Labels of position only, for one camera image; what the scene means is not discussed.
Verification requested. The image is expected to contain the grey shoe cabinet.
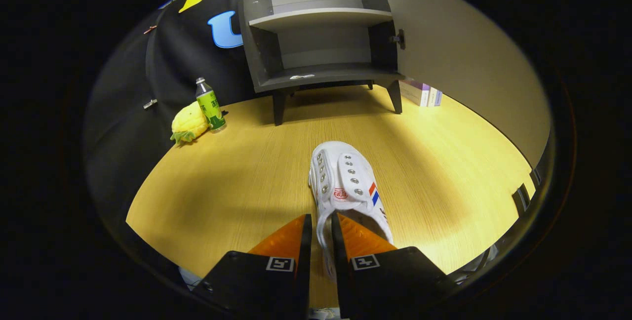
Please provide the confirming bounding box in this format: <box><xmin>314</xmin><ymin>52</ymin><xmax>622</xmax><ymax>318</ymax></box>
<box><xmin>238</xmin><ymin>0</ymin><xmax>406</xmax><ymax>126</ymax></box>

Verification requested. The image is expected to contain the black backdrop cloth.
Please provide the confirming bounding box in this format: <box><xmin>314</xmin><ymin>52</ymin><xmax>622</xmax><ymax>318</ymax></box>
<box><xmin>84</xmin><ymin>0</ymin><xmax>257</xmax><ymax>241</ymax></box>

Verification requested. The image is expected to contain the beige shoe cabinet door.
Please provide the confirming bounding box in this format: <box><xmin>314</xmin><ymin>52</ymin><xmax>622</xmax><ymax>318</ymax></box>
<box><xmin>368</xmin><ymin>0</ymin><xmax>551</xmax><ymax>167</ymax></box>

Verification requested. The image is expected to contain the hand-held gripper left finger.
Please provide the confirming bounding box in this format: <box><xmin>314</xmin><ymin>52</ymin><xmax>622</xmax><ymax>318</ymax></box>
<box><xmin>193</xmin><ymin>214</ymin><xmax>313</xmax><ymax>320</ymax></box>

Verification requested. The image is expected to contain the yellow pineapple plush toy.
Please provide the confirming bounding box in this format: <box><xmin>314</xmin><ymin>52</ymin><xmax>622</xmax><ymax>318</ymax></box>
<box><xmin>170</xmin><ymin>101</ymin><xmax>210</xmax><ymax>145</ymax></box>

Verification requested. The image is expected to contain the green drink bottle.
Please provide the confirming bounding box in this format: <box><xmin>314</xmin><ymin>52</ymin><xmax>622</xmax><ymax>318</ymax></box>
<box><xmin>195</xmin><ymin>77</ymin><xmax>227</xmax><ymax>133</ymax></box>

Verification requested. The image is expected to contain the white shoe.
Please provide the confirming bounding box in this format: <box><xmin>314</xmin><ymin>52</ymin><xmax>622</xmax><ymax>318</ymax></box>
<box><xmin>308</xmin><ymin>141</ymin><xmax>395</xmax><ymax>281</ymax></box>

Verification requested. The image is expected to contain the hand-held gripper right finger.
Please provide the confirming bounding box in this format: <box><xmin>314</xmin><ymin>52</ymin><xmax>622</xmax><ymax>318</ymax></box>
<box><xmin>330</xmin><ymin>212</ymin><xmax>460</xmax><ymax>320</ymax></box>

